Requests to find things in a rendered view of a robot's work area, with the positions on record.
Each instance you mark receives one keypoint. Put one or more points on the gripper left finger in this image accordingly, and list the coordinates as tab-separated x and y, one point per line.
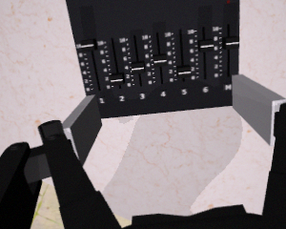
67	146

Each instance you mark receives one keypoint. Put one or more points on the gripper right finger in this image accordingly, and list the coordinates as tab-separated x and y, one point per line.
265	111

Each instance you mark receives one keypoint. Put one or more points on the black lighting desk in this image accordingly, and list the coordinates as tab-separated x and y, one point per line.
129	39

